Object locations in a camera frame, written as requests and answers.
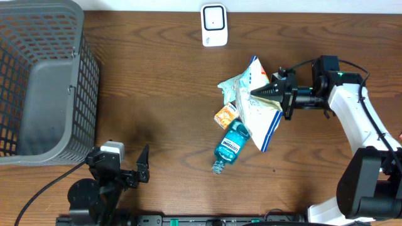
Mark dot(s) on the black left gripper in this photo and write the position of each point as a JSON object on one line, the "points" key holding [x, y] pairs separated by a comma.
{"points": [[130, 181]]}

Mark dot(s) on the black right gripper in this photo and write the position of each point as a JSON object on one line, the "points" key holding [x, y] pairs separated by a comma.
{"points": [[286, 95]]}

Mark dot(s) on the yellow wet wipes packet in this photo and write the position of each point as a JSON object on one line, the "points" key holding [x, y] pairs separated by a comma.
{"points": [[261, 117]]}

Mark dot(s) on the light blue tissue pack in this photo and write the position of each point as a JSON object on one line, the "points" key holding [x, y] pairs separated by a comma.
{"points": [[228, 88]]}

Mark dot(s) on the small orange box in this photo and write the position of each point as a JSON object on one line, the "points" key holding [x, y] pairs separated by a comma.
{"points": [[226, 115]]}

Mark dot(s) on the blue Listerine mouthwash bottle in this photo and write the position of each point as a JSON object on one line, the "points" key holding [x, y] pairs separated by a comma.
{"points": [[231, 145]]}

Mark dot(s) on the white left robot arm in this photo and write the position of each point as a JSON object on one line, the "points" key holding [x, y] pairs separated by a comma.
{"points": [[94, 201]]}

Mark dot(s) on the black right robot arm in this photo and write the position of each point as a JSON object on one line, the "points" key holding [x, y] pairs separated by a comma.
{"points": [[370, 188]]}

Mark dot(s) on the white barcode scanner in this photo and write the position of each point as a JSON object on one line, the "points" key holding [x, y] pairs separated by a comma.
{"points": [[214, 25]]}

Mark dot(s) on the grey plastic mesh basket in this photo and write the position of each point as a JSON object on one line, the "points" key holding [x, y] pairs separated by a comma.
{"points": [[49, 84]]}

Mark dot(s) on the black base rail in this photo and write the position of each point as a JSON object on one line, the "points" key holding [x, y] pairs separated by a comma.
{"points": [[157, 220]]}

